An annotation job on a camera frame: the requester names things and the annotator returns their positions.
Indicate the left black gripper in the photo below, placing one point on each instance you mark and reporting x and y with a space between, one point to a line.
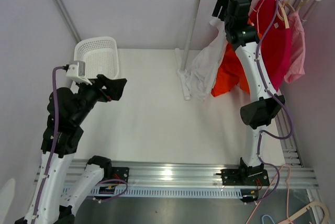
114 87

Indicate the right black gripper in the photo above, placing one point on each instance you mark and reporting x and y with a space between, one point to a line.
222 1

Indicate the white t shirt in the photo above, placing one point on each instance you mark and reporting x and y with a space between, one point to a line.
201 76

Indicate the orange t shirt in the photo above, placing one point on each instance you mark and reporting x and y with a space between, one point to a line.
230 74

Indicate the red t shirt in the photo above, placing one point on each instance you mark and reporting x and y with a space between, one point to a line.
276 47

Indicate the pink t shirt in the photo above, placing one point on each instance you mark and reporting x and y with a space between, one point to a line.
298 49

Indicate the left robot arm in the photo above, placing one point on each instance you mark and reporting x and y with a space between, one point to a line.
67 111

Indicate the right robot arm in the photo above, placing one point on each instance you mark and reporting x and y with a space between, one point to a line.
265 103

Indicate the pink hanger on floor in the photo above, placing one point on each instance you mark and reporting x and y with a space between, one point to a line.
271 188

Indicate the blue hanger on floor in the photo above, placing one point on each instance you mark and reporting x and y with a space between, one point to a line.
267 219

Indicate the white plastic laundry basket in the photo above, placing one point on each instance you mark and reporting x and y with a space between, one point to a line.
100 56

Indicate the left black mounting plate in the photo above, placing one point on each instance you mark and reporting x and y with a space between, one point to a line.
118 172

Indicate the black mounting plate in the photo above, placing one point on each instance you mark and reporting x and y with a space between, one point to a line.
118 172
235 177

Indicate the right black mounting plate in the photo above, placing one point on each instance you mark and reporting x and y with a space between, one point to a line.
235 177

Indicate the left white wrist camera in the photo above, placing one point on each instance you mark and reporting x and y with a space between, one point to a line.
76 72

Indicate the white slotted cable duct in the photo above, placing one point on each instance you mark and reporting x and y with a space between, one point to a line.
173 192

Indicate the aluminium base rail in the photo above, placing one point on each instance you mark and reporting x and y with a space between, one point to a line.
146 174

